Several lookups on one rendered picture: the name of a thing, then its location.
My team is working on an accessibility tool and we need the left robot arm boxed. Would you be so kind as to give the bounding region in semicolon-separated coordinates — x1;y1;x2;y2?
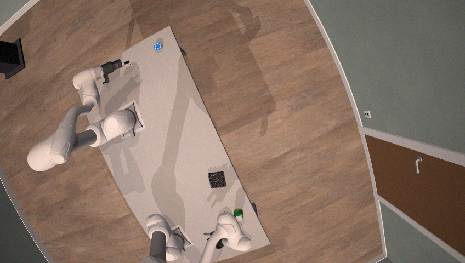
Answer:
27;68;142;171

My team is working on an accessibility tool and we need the green drink can with yellow stripe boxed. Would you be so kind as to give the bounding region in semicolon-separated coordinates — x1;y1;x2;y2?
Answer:
234;208;243;222

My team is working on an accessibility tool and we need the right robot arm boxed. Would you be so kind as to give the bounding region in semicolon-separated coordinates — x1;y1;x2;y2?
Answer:
140;212;252;263

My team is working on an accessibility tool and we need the dark grey knob panel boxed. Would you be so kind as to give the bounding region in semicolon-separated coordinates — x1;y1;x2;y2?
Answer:
208;171;226;188

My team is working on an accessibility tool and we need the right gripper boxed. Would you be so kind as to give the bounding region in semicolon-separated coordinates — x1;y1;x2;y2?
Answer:
203;231;228;249

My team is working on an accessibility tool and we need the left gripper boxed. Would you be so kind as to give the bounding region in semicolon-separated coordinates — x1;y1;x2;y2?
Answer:
93;59;132;84

